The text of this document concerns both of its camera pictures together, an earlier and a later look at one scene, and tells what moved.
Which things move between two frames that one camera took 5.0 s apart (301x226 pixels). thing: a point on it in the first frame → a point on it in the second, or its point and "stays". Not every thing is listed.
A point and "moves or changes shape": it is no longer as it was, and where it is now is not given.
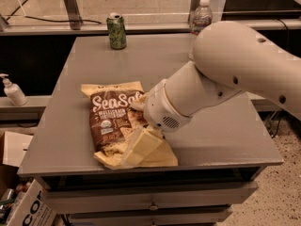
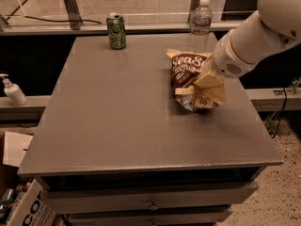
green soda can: [117, 30] stays
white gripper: [160, 107] → [226, 60]
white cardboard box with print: [32, 207] stays
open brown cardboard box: [12, 146] stays
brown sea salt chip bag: [112, 119] moves or changes shape
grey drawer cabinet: [220, 155] stays
